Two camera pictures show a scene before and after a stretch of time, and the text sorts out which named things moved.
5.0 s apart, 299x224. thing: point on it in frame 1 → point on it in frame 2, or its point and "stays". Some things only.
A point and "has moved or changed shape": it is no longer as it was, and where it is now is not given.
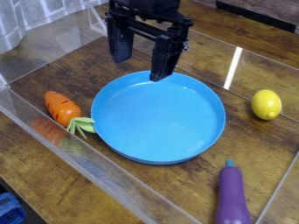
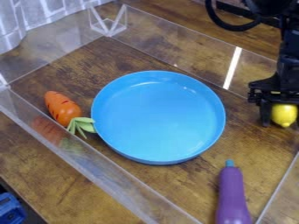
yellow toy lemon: [266, 104] has moved or changed shape
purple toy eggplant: [232, 209] stays
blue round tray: [159, 122] stays
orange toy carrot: [67, 113] stays
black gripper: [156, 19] → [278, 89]
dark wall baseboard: [244, 12] stays
